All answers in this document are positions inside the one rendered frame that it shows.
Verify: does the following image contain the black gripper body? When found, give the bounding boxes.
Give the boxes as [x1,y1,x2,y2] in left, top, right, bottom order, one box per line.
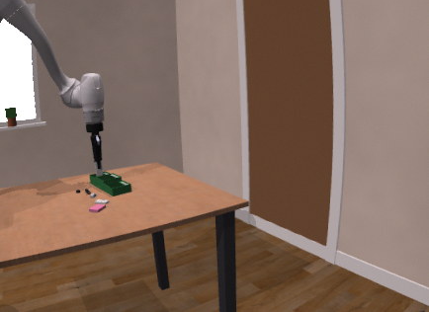
[86,122,103,144]

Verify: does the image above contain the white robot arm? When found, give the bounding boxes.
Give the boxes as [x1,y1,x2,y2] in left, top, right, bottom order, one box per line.
[0,0,105,124]

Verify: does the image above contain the green three-compartment bin rack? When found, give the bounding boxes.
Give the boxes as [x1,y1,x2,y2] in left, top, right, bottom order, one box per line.
[89,172,131,196]

